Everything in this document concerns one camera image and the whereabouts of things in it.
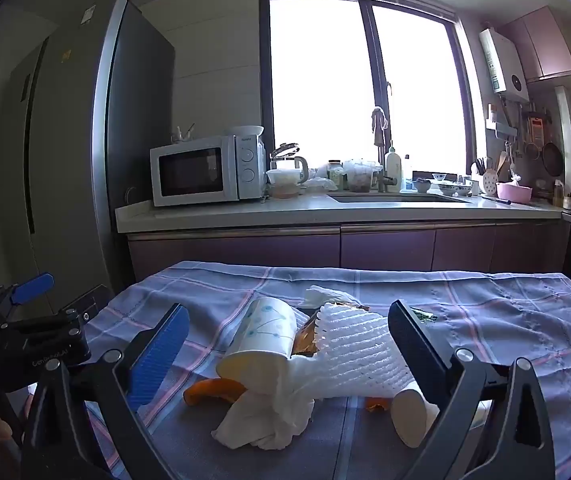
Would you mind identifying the grey refrigerator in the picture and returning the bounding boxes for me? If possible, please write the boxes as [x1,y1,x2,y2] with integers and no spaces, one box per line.
[0,0,176,301]

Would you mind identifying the checked grey cloth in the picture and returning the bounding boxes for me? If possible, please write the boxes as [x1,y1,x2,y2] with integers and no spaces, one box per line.
[83,260,571,480]

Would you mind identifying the purple base cabinets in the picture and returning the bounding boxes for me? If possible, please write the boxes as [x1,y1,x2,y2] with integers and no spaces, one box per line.
[126,220,571,283]

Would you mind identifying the white microwave oven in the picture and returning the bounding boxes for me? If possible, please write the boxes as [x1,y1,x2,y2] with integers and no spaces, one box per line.
[150,134,268,208]

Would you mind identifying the clear plastic container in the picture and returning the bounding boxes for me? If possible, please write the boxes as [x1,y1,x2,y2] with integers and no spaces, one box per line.
[266,169,302,199]

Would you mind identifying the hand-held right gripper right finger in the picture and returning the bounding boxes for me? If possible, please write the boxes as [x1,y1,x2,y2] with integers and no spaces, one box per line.
[388,300,556,480]

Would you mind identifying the orange peel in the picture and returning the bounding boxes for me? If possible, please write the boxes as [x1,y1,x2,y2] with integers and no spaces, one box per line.
[183,379,246,407]

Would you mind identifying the white detergent bottle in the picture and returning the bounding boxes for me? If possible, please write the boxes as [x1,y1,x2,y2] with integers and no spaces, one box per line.
[385,146,403,192]

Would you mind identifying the gold foil wrapper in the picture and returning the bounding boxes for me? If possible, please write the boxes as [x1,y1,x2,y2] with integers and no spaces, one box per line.
[293,307,326,357]

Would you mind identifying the kitchen sink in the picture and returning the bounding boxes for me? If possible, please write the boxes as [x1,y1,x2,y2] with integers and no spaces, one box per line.
[328,191,471,205]

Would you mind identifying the pink bowl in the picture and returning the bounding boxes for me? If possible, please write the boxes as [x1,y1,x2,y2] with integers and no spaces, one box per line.
[496,182,533,202]

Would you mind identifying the kitchen window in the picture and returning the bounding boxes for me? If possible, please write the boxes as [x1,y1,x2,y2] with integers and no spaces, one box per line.
[260,0,477,192]

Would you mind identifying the patterned paper cup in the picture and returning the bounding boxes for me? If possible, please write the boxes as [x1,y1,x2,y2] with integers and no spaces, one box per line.
[216,296,299,381]

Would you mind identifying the white water heater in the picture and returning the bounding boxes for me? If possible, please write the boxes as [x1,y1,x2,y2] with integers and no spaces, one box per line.
[479,27,530,102]

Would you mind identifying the white tissue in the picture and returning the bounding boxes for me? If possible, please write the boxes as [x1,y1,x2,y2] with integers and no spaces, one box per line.
[210,360,316,451]

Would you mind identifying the plain white paper cup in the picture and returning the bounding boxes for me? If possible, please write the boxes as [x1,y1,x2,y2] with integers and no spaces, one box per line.
[393,377,441,448]

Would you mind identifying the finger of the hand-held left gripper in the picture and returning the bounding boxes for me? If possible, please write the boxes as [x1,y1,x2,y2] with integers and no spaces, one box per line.
[58,284,114,325]
[0,273,55,322]

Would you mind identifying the hanging frying pan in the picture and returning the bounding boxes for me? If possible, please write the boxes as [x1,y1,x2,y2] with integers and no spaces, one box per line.
[542,125,565,177]

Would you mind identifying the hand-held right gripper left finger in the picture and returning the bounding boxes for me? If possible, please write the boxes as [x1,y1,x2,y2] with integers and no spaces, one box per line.
[20,302,191,480]

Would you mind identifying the purple wall cabinet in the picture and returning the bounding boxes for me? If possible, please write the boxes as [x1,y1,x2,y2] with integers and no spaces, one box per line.
[498,7,571,83]

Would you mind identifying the small white foam net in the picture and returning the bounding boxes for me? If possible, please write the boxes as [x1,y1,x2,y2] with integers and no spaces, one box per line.
[299,285,361,311]

